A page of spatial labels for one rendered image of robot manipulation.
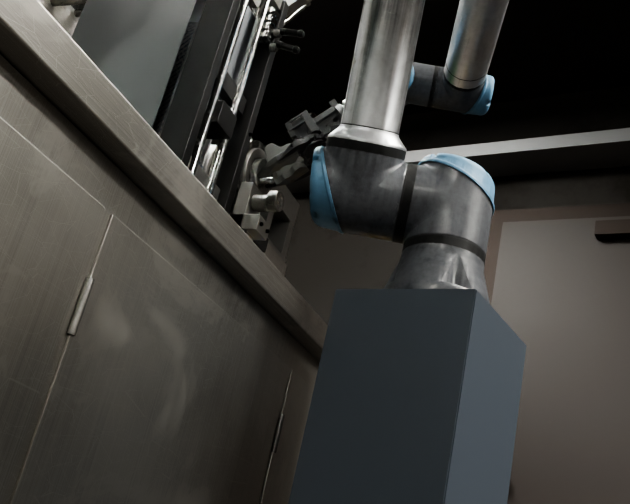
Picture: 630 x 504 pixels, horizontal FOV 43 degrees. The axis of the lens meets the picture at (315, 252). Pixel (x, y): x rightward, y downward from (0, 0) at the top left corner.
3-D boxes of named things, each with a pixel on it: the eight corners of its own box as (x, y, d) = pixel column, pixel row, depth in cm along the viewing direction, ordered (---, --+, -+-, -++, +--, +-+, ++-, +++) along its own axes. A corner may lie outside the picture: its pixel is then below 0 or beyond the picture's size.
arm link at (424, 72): (437, 57, 141) (433, 73, 152) (374, 46, 142) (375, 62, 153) (428, 100, 140) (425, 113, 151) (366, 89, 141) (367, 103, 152)
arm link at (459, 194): (495, 243, 106) (507, 156, 111) (395, 224, 107) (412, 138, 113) (478, 275, 117) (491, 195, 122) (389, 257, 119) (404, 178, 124)
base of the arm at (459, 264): (504, 338, 110) (513, 272, 114) (464, 295, 99) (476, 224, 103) (406, 335, 118) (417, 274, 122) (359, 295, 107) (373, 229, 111)
